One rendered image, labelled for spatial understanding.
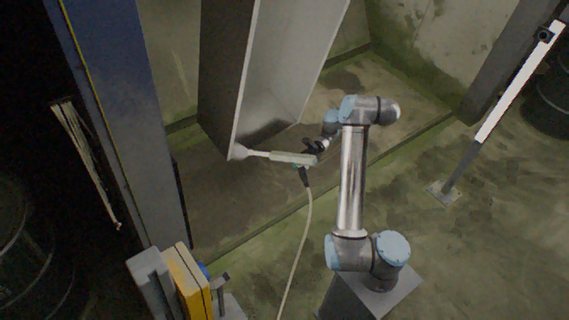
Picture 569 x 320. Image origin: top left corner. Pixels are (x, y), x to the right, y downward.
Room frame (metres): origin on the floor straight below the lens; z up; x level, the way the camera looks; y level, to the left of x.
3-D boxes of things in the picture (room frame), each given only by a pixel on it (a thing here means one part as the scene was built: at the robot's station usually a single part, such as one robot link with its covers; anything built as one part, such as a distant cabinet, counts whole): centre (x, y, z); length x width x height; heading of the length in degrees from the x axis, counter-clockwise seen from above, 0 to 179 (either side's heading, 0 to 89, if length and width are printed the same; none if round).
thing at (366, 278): (0.81, -0.50, 0.69); 0.19 x 0.19 x 0.10
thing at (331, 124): (1.59, -0.27, 0.82); 0.12 x 0.09 x 0.12; 95
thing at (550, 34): (1.83, -1.22, 1.35); 0.09 x 0.07 x 0.07; 42
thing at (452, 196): (1.84, -1.27, 0.01); 0.20 x 0.20 x 0.01; 42
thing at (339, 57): (2.65, 0.23, 0.11); 2.70 x 0.02 x 0.13; 132
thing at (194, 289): (0.32, 0.17, 1.42); 0.12 x 0.06 x 0.26; 42
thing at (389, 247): (0.81, -0.50, 0.83); 0.17 x 0.15 x 0.18; 95
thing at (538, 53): (1.82, -1.24, 1.02); 0.06 x 0.02 x 0.83; 42
